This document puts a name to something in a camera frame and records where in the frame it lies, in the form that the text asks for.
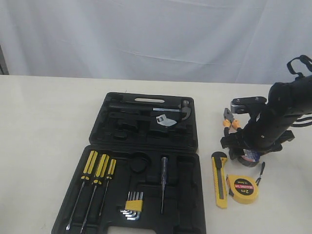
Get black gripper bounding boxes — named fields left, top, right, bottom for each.
left=220, top=107, right=296, bottom=160

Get black electrical tape roll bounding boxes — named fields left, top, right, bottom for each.
left=237, top=150, right=261, bottom=167

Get yellow utility knife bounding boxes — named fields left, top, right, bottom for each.
left=211, top=152, right=227, bottom=209

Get yellow 2m tape measure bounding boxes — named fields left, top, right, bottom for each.
left=226, top=162, right=266, bottom=204

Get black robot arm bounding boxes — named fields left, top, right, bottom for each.
left=220, top=76, right=312, bottom=159

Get black plastic tool case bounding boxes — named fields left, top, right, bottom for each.
left=52, top=92, right=206, bottom=234

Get orange black combination pliers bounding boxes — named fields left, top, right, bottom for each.
left=223, top=108, right=242, bottom=137

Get white backdrop curtain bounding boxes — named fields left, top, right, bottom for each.
left=0, top=0, right=312, bottom=84

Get hex key set yellow holder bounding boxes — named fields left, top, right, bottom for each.
left=119, top=191, right=144, bottom=221

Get small yellow black screwdriver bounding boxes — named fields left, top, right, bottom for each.
left=98, top=159, right=117, bottom=217

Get middle yellow black screwdriver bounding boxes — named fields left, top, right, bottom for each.
left=79, top=154, right=110, bottom=234

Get large yellow black screwdriver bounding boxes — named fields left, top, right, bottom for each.
left=66, top=150, right=98, bottom=231

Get claw hammer black handle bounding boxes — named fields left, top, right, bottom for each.
left=108, top=100, right=192, bottom=120

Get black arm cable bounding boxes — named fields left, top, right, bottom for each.
left=286, top=55, right=312, bottom=129

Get clear handle tester screwdriver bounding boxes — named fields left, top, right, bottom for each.
left=161, top=156, right=168, bottom=214

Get adjustable wrench black handle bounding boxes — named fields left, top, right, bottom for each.
left=108, top=112, right=177, bottom=127

